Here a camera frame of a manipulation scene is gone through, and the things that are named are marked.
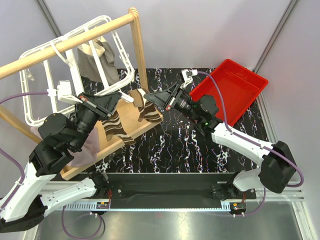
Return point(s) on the white clothes peg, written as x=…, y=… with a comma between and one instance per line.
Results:
x=127, y=98

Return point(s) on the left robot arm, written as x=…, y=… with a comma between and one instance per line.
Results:
x=24, y=207

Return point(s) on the white plastic sock hanger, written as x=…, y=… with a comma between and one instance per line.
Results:
x=70, y=60

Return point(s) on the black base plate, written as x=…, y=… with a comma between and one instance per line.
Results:
x=169, y=191

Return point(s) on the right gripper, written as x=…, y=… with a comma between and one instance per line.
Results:
x=167, y=99

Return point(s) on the aluminium rail frame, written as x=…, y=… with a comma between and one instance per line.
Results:
x=275, y=168

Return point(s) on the brown striped sock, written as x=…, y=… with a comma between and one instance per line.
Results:
x=147, y=110
x=113, y=127

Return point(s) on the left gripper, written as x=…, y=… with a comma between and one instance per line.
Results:
x=104, y=105

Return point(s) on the wooden drying rack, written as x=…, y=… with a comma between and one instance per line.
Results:
x=131, y=39

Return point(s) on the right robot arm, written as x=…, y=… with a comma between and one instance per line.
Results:
x=275, y=163

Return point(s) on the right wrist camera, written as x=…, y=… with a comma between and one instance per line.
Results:
x=187, y=77

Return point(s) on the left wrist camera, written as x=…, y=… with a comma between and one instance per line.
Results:
x=63, y=92

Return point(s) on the lilac sock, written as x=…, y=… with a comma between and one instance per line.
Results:
x=88, y=151

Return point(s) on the red plastic tray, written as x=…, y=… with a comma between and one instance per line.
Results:
x=239, y=88

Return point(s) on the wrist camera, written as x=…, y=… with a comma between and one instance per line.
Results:
x=187, y=77
x=63, y=92

